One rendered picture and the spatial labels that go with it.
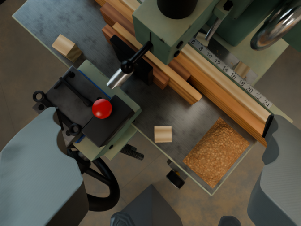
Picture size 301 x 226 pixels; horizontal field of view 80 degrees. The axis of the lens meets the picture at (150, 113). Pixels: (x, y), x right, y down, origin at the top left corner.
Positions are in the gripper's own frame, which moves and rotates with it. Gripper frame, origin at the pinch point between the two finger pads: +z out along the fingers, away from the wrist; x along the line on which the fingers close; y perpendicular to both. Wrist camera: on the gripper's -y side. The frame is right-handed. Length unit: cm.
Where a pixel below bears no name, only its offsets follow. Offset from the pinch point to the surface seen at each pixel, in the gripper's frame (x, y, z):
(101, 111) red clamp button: -8.1, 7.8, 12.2
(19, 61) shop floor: -99, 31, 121
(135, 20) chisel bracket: -3.3, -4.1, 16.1
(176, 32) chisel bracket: 2.1, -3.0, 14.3
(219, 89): 12.6, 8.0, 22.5
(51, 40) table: -23.8, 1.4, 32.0
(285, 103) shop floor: 96, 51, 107
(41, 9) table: -26.7, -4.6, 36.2
